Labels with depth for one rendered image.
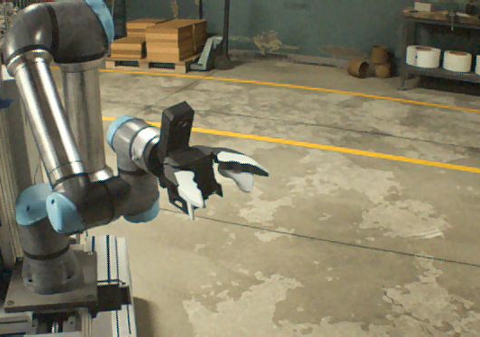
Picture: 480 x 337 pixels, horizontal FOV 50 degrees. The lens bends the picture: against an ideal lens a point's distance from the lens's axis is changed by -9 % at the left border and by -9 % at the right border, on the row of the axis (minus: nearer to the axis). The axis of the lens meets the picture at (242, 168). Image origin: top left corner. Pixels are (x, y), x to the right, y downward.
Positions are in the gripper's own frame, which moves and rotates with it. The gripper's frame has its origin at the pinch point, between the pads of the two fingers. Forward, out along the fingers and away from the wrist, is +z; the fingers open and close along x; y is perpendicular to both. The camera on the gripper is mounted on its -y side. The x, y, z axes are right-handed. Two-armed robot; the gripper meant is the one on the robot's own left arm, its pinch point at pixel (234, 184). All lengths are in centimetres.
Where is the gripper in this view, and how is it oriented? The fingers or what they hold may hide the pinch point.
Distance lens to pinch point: 77.5
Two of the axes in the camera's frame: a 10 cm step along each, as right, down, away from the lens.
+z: 6.2, 3.1, -7.2
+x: -7.7, 3.7, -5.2
